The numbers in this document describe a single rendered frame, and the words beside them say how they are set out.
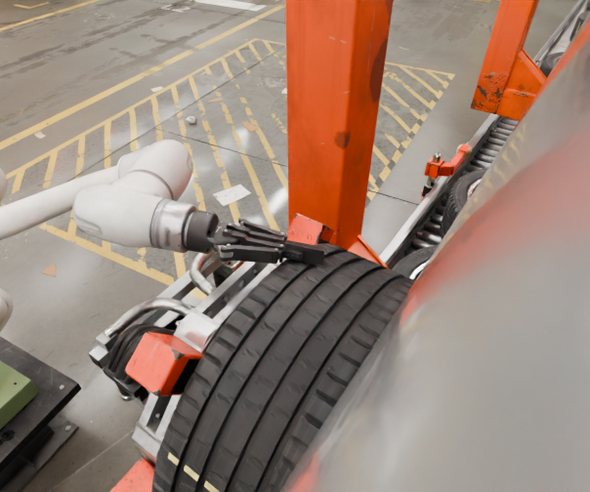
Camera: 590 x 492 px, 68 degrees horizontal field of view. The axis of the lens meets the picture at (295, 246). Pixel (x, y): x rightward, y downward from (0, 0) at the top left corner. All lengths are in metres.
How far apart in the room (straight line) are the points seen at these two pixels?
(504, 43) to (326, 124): 1.96
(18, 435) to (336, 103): 1.44
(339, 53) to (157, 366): 0.65
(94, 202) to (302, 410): 0.48
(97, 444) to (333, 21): 1.70
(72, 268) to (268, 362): 2.11
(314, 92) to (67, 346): 1.74
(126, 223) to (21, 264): 2.09
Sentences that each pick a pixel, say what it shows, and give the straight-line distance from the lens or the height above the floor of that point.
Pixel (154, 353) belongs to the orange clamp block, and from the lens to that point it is 0.70.
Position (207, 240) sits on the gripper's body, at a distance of 0.75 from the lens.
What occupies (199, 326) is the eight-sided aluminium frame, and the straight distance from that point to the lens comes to 0.76.
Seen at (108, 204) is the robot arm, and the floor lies 1.27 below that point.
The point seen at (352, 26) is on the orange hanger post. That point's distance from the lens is 0.90.
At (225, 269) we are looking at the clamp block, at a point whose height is 0.93.
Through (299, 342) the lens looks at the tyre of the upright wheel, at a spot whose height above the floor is 1.17.
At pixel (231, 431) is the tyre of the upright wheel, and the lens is 0.67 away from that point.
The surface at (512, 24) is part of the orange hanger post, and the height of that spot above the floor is 1.01.
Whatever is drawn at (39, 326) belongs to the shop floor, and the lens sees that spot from 2.47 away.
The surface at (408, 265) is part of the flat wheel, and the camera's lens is 1.76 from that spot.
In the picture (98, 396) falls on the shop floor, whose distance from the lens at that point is 2.11.
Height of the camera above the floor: 1.71
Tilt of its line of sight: 43 degrees down
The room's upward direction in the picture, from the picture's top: straight up
